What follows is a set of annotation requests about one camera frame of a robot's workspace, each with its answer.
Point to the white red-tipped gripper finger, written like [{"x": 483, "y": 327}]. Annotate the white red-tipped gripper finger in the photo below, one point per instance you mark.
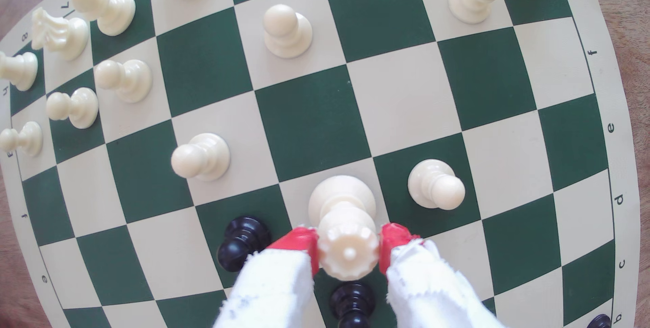
[
  {"x": 431, "y": 287},
  {"x": 269, "y": 287}
]

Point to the white chess queen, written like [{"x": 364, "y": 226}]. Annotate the white chess queen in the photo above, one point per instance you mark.
[{"x": 348, "y": 241}]

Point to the black chess pawn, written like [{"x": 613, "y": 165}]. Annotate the black chess pawn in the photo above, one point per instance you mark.
[
  {"x": 352, "y": 302},
  {"x": 599, "y": 323},
  {"x": 242, "y": 241}
]

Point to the green white chess mat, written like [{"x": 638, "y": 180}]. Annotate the green white chess mat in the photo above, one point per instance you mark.
[{"x": 315, "y": 120}]

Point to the white chess bishop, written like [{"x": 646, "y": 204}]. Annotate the white chess bishop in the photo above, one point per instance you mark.
[{"x": 117, "y": 13}]

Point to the white chess knight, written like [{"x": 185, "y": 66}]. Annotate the white chess knight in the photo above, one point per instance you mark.
[{"x": 71, "y": 38}]

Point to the white chess rook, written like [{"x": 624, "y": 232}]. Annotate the white chess rook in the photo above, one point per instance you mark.
[{"x": 23, "y": 71}]

